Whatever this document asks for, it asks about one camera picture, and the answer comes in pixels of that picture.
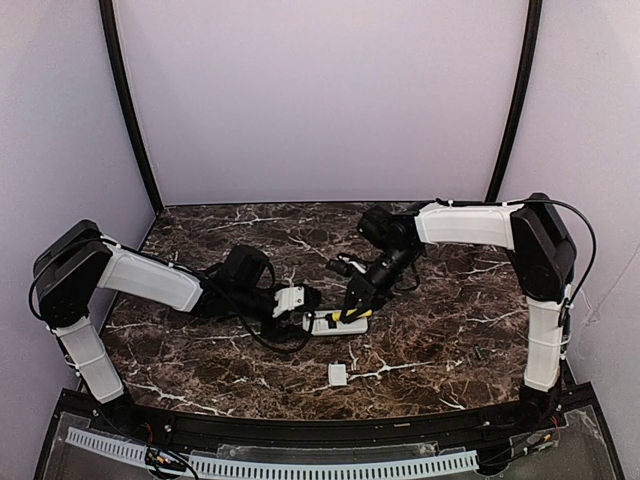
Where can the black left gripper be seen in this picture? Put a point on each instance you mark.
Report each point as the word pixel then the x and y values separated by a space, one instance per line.
pixel 310 296

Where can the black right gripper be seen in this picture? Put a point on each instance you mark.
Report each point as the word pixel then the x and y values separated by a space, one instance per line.
pixel 361 288

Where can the white remote control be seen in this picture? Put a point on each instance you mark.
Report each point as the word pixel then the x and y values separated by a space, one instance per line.
pixel 328 323

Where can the yellow handled screwdriver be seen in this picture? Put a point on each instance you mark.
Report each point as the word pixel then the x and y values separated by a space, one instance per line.
pixel 348 316

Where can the white battery cover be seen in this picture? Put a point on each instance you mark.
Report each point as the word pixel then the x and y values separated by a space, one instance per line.
pixel 337 375

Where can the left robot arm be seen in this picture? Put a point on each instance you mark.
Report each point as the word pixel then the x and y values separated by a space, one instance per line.
pixel 67 273

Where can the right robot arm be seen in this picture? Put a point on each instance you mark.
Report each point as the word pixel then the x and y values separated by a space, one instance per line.
pixel 539 247

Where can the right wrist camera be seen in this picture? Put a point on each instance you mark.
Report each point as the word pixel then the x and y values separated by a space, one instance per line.
pixel 348 265

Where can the white cable duct left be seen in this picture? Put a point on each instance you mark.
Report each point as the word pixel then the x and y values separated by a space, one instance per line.
pixel 123 451

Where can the black front mounting rail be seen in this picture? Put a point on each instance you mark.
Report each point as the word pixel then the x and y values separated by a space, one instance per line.
pixel 490 429

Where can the black corner frame post right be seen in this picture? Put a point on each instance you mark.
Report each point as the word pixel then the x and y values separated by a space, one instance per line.
pixel 523 73

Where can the black corner frame post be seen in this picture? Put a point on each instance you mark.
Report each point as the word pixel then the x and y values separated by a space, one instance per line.
pixel 127 107
pixel 523 73

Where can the black corner frame post left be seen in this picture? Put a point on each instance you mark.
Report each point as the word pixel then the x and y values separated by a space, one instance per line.
pixel 127 107

